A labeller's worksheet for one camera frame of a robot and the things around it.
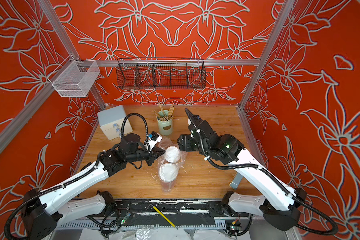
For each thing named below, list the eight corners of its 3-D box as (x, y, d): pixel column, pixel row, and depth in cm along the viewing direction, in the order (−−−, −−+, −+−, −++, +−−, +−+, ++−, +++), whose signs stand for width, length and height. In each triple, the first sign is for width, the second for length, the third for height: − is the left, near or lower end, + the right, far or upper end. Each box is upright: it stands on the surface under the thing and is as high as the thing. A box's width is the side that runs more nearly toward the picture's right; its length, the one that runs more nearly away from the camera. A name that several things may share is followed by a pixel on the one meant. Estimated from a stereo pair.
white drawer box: (109, 142, 100) (99, 128, 88) (106, 127, 109) (96, 112, 96) (133, 133, 105) (127, 119, 93) (129, 119, 114) (122, 104, 101)
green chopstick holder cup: (159, 136, 104) (156, 121, 91) (160, 124, 111) (157, 108, 98) (172, 136, 104) (171, 120, 91) (172, 124, 111) (172, 108, 98)
